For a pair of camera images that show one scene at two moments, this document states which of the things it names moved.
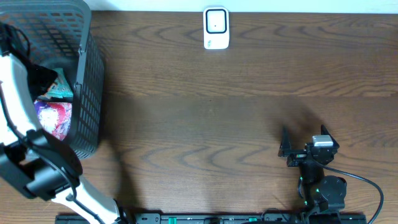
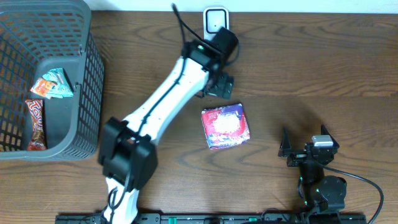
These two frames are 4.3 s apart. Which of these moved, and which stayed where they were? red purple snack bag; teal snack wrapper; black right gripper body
Moved: red purple snack bag
Stayed: teal snack wrapper; black right gripper body
